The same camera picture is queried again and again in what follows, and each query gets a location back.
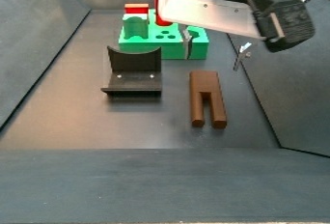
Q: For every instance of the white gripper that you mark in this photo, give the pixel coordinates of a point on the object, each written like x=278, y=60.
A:
x=219, y=15

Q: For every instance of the brown square-circle forked object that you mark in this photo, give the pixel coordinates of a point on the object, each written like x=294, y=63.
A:
x=205, y=89

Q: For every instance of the red rectangular block peg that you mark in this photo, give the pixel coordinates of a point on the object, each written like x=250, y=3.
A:
x=137, y=8

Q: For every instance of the black curved regrasp stand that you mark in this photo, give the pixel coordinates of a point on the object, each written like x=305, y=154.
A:
x=135, y=72

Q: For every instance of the green shape-sorter fixture block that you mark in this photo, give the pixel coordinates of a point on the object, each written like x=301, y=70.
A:
x=142, y=35

